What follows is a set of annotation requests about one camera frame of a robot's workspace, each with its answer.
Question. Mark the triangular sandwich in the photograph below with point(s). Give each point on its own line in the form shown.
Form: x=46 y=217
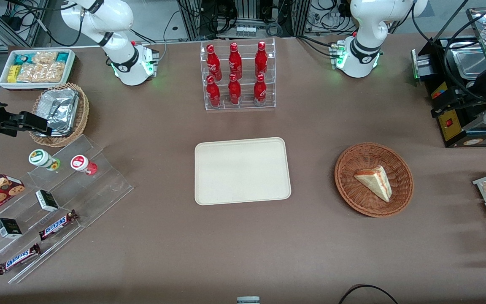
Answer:
x=376 y=181

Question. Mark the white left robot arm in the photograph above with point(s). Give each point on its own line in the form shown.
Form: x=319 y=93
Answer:
x=363 y=46

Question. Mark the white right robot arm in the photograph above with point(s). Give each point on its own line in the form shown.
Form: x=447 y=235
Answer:
x=127 y=63

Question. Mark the oval wicker basket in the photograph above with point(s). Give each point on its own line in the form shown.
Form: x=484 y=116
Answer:
x=82 y=114

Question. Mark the round brown wicker basket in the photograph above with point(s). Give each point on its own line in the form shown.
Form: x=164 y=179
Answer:
x=352 y=190

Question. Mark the beige plastic tray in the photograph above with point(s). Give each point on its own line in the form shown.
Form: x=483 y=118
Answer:
x=243 y=171

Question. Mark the green lid cup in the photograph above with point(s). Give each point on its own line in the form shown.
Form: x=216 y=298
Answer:
x=40 y=158

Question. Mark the aluminium foil container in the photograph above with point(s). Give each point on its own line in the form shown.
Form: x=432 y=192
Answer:
x=59 y=109

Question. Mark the steel pan in machine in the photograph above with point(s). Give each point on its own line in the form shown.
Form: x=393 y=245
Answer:
x=471 y=63

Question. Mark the large clear peanut bag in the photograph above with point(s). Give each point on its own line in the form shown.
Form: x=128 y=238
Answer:
x=42 y=72

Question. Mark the yellow snack packet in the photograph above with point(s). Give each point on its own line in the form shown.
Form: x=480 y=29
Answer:
x=12 y=74

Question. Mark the red lid cup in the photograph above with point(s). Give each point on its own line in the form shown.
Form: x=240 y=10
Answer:
x=80 y=164

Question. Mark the teal snack packet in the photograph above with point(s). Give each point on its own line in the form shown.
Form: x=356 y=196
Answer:
x=22 y=59
x=62 y=57

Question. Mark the small clear peanut bag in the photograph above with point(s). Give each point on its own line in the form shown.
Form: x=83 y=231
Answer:
x=44 y=58

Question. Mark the white rectangular snack bin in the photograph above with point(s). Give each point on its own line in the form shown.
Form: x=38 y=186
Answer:
x=71 y=67

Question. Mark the small black box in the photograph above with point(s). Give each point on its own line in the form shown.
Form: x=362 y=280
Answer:
x=9 y=228
x=47 y=200

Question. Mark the clear acrylic stepped display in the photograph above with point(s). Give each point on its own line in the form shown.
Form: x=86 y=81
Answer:
x=99 y=190

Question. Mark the Snickers chocolate bar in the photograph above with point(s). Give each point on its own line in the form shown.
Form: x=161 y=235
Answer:
x=17 y=259
x=57 y=225

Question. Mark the red cola bottle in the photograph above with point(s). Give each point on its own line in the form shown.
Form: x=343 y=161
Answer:
x=213 y=93
x=261 y=59
x=235 y=61
x=234 y=90
x=213 y=63
x=260 y=90

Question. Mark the clear acrylic bottle rack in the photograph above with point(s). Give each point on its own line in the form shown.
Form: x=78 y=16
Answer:
x=245 y=103

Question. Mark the white power strip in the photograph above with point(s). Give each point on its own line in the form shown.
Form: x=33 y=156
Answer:
x=245 y=31

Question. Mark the aluminium frame rack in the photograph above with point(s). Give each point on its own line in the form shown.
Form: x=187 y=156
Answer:
x=243 y=12

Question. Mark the grey metal bracket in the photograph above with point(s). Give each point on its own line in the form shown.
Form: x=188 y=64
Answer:
x=248 y=300

